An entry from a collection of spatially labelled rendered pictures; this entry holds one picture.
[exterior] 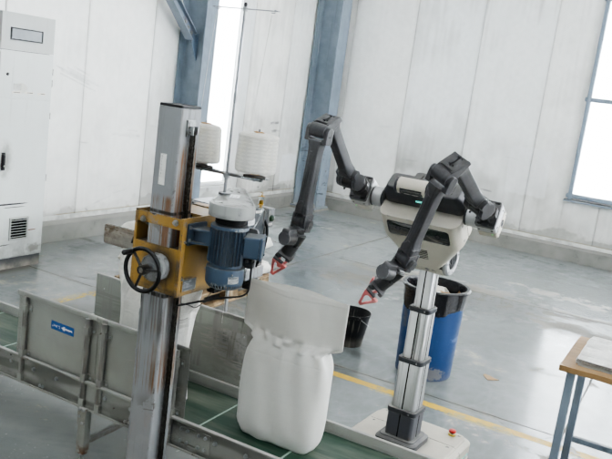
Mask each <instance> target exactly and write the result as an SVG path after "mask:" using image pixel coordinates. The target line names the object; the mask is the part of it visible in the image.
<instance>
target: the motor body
mask: <svg viewBox="0 0 612 459"><path fill-rule="evenodd" d="M210 226H211V227H210V232H211V238H210V234H209V240H210V245H208V255H207V261H208V263H207V264H206V267H205V269H206V273H205V281H206V283H207V284H208V285H209V286H210V287H211V288H213V289H217V290H222V291H234V290H236V289H238V288H240V286H241V285H242V283H243V279H244V273H245V272H246V271H245V267H244V266H242V262H243V258H242V255H241V250H242V242H243V238H245V237H246V234H247V231H249V230H250V227H249V226H248V225H245V226H243V227H231V226H225V225H220V224H218V223H217V222H216V221H213V222H211V225H210Z"/></svg>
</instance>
